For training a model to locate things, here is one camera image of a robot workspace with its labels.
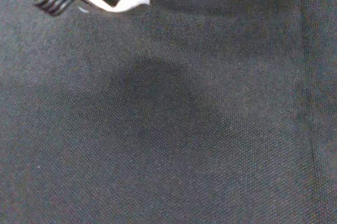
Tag black bench cloth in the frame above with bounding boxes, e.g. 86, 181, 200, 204
0, 0, 337, 224

